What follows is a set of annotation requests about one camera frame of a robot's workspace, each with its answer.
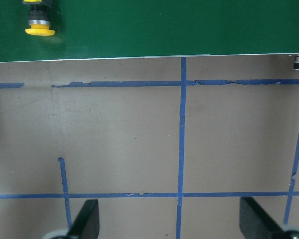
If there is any green conveyor belt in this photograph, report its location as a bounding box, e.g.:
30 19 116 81
0 0 299 62

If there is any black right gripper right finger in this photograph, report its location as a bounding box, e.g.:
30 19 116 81
239 197 285 239

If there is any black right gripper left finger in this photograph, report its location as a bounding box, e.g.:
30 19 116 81
65 199 100 239

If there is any yellow push button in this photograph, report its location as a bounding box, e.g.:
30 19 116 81
22 0 55 36

